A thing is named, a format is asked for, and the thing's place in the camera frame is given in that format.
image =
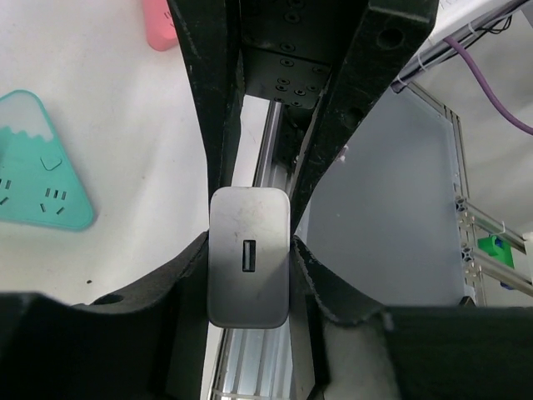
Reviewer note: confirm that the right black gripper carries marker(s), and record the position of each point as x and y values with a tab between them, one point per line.
289	50

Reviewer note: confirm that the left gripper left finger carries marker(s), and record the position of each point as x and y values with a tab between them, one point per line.
144	341

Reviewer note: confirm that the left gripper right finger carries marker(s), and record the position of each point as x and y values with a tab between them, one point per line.
346	345

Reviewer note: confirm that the pink triangular power strip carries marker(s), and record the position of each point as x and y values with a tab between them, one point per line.
160	32

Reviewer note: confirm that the white charger adapter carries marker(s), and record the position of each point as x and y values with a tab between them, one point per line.
248	258

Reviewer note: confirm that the teal triangular power strip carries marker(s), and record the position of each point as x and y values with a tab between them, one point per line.
39	185

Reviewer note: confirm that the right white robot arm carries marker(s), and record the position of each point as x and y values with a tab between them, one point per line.
454	19

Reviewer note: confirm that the aluminium rail frame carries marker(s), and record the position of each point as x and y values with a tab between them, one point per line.
394	218

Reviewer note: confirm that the green clip on rail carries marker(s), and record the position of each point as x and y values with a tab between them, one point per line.
498	249

